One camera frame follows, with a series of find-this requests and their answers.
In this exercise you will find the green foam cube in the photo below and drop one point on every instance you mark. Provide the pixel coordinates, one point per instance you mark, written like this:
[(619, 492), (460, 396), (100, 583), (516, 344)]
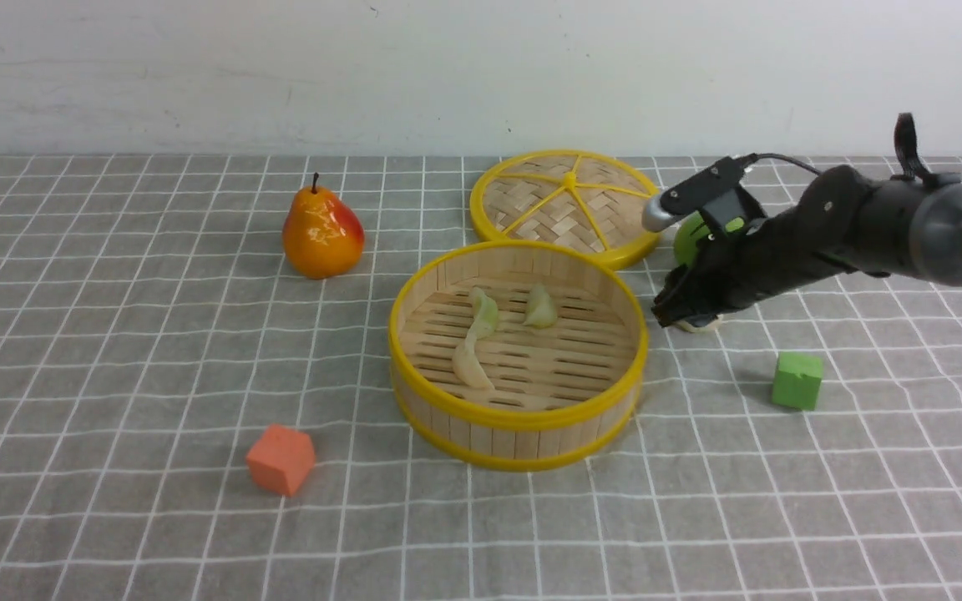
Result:
[(797, 380)]

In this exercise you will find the orange foam cube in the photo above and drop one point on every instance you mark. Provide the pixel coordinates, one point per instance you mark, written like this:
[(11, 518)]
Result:
[(281, 459)]

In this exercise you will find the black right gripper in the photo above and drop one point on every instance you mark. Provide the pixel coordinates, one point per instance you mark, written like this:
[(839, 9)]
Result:
[(764, 259)]

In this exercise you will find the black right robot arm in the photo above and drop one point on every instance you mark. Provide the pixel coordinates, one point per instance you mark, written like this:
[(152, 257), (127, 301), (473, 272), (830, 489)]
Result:
[(904, 226)]

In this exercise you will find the bamboo steamer lid yellow rim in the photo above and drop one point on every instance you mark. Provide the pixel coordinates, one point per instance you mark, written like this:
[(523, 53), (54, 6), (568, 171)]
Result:
[(584, 201)]

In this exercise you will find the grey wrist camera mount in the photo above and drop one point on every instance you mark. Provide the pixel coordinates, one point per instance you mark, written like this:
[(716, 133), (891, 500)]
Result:
[(716, 194)]

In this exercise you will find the bamboo steamer tray yellow rim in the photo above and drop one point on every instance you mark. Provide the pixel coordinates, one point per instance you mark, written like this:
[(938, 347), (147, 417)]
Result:
[(559, 395)]

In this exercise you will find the grey checked tablecloth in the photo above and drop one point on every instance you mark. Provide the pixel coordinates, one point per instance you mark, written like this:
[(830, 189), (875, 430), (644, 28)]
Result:
[(151, 329)]

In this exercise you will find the pale dumpling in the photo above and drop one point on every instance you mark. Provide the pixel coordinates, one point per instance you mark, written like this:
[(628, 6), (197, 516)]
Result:
[(541, 311)]

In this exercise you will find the white dumpling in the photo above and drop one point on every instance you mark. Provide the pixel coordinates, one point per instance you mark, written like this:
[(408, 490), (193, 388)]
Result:
[(467, 368), (701, 324)]

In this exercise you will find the orange toy pear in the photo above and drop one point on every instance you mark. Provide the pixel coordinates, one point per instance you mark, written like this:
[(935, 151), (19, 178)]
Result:
[(321, 236)]

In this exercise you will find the green toy watermelon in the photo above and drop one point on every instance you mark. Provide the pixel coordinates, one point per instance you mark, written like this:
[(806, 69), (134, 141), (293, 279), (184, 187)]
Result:
[(692, 230)]

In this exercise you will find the greenish dumpling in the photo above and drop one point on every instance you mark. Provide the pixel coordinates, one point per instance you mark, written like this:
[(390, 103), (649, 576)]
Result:
[(485, 313)]

